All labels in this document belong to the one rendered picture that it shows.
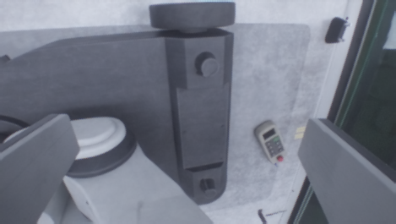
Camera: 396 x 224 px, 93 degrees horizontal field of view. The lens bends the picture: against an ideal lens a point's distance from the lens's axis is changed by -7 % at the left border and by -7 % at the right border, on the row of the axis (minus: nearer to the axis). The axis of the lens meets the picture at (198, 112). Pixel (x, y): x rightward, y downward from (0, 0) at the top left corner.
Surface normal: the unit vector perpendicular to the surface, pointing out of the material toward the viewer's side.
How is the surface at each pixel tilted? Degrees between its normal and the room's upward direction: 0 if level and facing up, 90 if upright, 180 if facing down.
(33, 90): 0
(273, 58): 0
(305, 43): 0
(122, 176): 90
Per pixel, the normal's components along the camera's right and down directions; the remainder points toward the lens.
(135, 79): 0.23, 0.46
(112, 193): -0.03, -0.88
